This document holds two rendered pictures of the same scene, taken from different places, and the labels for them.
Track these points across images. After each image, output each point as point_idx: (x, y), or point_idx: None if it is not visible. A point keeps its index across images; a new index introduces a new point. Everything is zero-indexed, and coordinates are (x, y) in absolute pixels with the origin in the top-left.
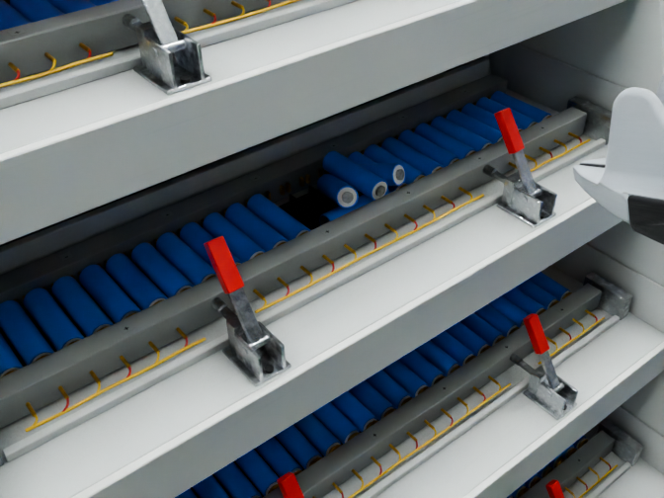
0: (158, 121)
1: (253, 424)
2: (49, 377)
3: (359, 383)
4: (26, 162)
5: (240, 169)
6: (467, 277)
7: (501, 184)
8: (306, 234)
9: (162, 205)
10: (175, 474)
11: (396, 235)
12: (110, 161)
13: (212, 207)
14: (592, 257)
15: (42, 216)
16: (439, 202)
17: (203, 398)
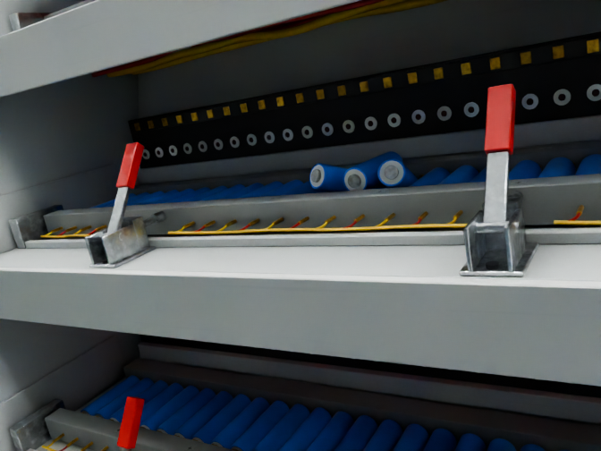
0: (71, 21)
1: (80, 299)
2: (70, 215)
3: (349, 434)
4: (15, 38)
5: (334, 159)
6: (299, 280)
7: None
8: (262, 197)
9: (266, 170)
10: (35, 299)
11: (321, 225)
12: (52, 48)
13: (283, 177)
14: None
15: (28, 80)
16: (422, 219)
17: (77, 260)
